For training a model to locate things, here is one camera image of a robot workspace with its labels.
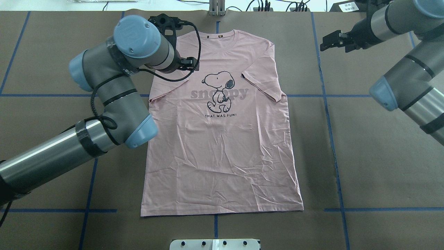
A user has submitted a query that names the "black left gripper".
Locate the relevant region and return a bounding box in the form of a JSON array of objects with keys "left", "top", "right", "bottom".
[{"left": 148, "top": 13, "right": 199, "bottom": 72}]

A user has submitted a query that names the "pink Snoopy t-shirt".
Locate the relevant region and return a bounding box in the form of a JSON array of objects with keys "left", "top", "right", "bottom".
[{"left": 140, "top": 30, "right": 304, "bottom": 217}]

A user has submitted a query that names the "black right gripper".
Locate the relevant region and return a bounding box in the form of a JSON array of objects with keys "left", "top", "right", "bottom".
[{"left": 320, "top": 24, "right": 373, "bottom": 53}]

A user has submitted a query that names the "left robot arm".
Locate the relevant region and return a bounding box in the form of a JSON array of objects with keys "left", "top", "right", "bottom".
[{"left": 1, "top": 14, "right": 200, "bottom": 206}]

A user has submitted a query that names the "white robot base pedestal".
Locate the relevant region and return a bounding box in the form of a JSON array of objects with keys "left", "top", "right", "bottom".
[{"left": 169, "top": 238, "right": 261, "bottom": 250}]

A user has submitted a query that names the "black cable on table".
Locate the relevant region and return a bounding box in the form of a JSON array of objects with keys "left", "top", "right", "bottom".
[{"left": 177, "top": 0, "right": 257, "bottom": 11}]

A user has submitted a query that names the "aluminium frame post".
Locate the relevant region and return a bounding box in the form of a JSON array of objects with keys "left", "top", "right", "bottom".
[{"left": 208, "top": 0, "right": 226, "bottom": 16}]

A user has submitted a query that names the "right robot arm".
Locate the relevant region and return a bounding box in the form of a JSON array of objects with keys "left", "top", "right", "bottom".
[{"left": 320, "top": 0, "right": 444, "bottom": 144}]

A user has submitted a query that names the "black control box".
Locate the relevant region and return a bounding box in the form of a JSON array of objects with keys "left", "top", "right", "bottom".
[{"left": 328, "top": 0, "right": 367, "bottom": 13}]

